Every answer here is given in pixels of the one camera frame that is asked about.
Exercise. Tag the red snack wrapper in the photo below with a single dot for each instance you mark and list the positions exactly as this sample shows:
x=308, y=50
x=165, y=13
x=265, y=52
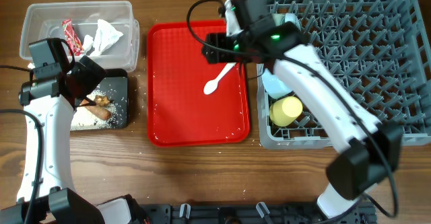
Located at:
x=72, y=38

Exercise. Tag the mint green bowl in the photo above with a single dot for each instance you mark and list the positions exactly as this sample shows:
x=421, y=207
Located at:
x=279, y=18

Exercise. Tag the orange carrot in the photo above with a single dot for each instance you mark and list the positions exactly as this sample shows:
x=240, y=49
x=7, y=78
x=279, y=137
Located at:
x=99, y=112

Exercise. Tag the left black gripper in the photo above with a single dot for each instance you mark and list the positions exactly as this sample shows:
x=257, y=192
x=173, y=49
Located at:
x=92, y=79

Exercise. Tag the pile of white rice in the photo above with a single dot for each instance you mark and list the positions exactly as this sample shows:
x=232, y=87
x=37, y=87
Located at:
x=85, y=120

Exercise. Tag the black waste tray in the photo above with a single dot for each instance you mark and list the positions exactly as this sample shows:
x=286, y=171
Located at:
x=115, y=86

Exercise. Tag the white plastic spoon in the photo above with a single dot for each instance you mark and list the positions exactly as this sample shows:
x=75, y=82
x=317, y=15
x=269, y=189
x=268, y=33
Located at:
x=212, y=85

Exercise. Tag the clear plastic waste bin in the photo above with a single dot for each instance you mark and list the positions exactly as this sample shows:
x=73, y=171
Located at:
x=44, y=20

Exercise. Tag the red serving tray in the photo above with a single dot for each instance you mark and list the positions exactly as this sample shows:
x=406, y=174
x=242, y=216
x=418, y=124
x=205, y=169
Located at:
x=178, y=112

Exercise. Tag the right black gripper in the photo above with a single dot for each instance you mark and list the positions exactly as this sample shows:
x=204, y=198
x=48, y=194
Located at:
x=217, y=44

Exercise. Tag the white round plate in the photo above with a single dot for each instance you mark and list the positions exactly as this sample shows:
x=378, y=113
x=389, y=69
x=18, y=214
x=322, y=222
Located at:
x=273, y=86

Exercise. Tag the yellow plastic cup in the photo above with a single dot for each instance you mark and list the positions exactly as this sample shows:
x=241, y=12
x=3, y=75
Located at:
x=283, y=112

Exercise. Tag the small white paper scrap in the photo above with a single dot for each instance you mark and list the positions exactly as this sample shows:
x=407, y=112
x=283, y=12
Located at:
x=88, y=43

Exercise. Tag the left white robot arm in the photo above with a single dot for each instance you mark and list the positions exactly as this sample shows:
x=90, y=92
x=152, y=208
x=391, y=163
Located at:
x=58, y=83

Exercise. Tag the light blue bowl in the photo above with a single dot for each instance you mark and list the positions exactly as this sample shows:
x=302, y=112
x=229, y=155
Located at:
x=292, y=18

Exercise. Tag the white napkin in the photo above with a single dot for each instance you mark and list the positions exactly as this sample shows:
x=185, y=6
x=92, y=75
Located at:
x=106, y=36

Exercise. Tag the grey dishwasher rack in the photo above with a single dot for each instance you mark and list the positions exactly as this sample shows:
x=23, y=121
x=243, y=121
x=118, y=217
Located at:
x=378, y=50

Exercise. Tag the brown food scrap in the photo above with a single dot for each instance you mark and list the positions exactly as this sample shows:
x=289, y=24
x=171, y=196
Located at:
x=101, y=101

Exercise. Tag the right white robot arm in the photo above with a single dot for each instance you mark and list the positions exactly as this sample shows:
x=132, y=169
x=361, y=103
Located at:
x=367, y=150

